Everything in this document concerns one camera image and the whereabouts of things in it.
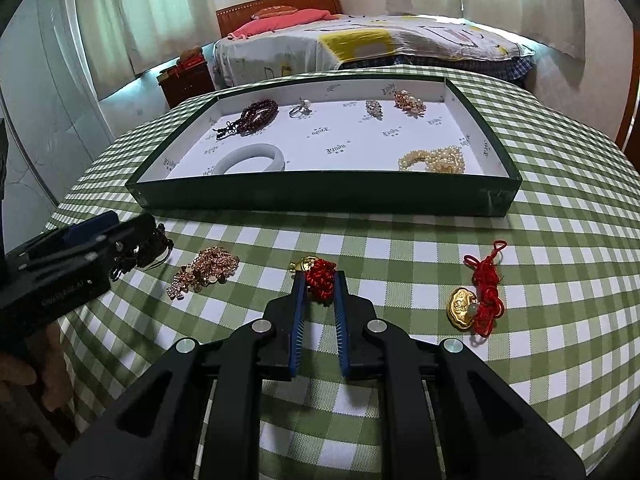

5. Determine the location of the person's left hand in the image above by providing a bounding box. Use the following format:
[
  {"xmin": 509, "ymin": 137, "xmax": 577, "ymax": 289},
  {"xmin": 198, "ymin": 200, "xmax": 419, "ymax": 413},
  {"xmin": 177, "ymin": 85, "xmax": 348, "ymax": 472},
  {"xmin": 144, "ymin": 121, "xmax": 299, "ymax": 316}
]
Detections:
[{"xmin": 0, "ymin": 321, "xmax": 74, "ymax": 412}]

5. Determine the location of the small red cushion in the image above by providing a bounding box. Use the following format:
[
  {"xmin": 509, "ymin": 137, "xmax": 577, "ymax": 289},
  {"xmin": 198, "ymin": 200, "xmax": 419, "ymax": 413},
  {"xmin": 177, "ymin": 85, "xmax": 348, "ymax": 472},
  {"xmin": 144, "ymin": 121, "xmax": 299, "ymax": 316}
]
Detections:
[{"xmin": 252, "ymin": 5, "xmax": 297, "ymax": 19}]

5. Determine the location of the rose gold chain bracelet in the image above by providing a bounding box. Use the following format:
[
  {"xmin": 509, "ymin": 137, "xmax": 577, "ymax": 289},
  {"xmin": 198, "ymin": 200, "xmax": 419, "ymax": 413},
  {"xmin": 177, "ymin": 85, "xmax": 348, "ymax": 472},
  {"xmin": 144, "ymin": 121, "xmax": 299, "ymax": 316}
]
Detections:
[{"xmin": 167, "ymin": 246, "xmax": 241, "ymax": 301}]

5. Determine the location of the black cord bead bracelet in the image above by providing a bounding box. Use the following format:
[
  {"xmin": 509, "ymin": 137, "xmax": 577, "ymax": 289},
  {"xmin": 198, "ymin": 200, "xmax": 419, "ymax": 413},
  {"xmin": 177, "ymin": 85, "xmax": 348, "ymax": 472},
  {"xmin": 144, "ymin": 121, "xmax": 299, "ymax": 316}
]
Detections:
[{"xmin": 112, "ymin": 225, "xmax": 176, "ymax": 281}]

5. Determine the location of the dark red bead bracelet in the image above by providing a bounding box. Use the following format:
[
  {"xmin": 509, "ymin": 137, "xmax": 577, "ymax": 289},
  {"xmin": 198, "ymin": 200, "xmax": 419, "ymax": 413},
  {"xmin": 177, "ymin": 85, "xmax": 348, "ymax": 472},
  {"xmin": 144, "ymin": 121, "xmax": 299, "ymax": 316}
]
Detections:
[{"xmin": 216, "ymin": 100, "xmax": 280, "ymax": 142}]

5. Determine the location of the brown wooden door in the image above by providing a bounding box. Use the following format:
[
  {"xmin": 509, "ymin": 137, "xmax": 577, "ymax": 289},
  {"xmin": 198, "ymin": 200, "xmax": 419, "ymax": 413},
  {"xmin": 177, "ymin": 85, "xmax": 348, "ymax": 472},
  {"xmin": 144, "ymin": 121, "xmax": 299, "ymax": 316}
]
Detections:
[{"xmin": 615, "ymin": 30, "xmax": 640, "ymax": 152}]

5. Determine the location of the bed with patterned sheet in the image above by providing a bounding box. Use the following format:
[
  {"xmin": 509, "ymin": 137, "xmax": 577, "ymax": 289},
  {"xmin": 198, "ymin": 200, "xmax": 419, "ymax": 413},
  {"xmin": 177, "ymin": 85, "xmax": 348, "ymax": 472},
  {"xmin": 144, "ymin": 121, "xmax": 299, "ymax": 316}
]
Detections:
[{"xmin": 212, "ymin": 0, "xmax": 538, "ymax": 92}]

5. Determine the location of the white jade bangle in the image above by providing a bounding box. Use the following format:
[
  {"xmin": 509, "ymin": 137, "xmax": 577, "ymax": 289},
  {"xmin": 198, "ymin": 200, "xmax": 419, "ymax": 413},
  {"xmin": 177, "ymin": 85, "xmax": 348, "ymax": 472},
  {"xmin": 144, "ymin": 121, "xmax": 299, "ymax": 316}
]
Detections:
[{"xmin": 216, "ymin": 143, "xmax": 287, "ymax": 176}]

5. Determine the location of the frosted glass wardrobe door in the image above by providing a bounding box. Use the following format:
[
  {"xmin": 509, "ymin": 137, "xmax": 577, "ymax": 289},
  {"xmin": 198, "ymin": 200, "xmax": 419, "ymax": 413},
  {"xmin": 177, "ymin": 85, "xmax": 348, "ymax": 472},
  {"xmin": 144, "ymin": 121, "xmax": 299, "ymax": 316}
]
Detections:
[{"xmin": 0, "ymin": 0, "xmax": 117, "ymax": 212}]

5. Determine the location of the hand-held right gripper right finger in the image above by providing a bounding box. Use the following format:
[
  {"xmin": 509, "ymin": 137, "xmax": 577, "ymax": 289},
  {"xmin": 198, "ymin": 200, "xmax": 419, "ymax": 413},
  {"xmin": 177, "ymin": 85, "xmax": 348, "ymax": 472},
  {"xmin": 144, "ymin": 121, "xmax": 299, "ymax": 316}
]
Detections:
[{"xmin": 332, "ymin": 270, "xmax": 586, "ymax": 480}]

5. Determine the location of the small red knot gold charm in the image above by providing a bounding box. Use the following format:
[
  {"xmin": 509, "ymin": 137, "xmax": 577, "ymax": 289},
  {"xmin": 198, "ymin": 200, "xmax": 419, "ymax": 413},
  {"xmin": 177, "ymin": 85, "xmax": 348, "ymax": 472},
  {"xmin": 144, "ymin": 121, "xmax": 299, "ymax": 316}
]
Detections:
[{"xmin": 291, "ymin": 256, "xmax": 338, "ymax": 306}]

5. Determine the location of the red knot gold lock pendant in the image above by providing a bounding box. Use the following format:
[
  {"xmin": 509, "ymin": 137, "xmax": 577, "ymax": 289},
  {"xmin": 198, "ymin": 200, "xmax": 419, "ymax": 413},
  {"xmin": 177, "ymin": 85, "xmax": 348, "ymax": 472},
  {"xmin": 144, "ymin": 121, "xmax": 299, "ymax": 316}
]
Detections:
[{"xmin": 446, "ymin": 240, "xmax": 507, "ymax": 338}]

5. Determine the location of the pink pillow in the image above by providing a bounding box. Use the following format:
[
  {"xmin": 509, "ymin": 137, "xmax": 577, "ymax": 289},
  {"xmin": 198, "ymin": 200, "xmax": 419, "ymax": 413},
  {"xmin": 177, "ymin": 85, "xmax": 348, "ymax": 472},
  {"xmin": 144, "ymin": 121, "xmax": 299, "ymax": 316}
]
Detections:
[{"xmin": 227, "ymin": 8, "xmax": 337, "ymax": 41}]

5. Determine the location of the cream pearl necklace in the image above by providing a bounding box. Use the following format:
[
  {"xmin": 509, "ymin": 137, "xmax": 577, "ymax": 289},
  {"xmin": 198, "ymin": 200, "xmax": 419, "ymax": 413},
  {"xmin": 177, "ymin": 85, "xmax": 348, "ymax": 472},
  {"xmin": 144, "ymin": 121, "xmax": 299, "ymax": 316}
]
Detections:
[{"xmin": 398, "ymin": 146, "xmax": 468, "ymax": 176}]

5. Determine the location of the dark wooden nightstand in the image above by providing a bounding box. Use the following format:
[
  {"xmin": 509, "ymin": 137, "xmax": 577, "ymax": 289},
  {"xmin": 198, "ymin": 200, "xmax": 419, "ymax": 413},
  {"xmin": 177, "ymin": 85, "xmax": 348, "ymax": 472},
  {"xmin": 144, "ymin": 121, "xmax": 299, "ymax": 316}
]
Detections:
[{"xmin": 157, "ymin": 62, "xmax": 216, "ymax": 109}]

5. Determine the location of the dark green shallow box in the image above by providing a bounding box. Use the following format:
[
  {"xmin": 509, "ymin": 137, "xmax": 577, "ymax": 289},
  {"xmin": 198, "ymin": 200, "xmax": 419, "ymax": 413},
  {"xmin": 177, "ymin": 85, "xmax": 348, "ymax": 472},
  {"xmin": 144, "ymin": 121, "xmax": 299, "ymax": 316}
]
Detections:
[{"xmin": 125, "ymin": 74, "xmax": 523, "ymax": 218}]

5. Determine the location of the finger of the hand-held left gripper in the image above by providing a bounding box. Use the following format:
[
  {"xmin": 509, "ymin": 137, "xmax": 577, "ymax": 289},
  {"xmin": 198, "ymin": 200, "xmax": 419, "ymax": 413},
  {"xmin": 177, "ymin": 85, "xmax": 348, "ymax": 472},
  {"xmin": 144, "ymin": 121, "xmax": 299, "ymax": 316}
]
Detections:
[
  {"xmin": 20, "ymin": 210, "xmax": 122, "ymax": 262},
  {"xmin": 30, "ymin": 213, "xmax": 158, "ymax": 272}
]

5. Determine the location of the rose gold pearl brooch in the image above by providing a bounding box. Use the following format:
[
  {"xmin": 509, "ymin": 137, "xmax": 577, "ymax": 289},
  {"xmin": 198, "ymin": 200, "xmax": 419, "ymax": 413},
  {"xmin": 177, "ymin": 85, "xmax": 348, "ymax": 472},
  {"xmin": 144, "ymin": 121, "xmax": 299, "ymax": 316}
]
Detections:
[{"xmin": 392, "ymin": 90, "xmax": 428, "ymax": 117}]

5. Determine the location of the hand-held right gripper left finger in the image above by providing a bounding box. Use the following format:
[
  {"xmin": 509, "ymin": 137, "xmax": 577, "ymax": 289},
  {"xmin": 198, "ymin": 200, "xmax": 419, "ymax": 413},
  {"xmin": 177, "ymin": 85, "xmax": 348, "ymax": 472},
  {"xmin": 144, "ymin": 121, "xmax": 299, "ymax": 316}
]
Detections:
[{"xmin": 55, "ymin": 271, "xmax": 308, "ymax": 480}]

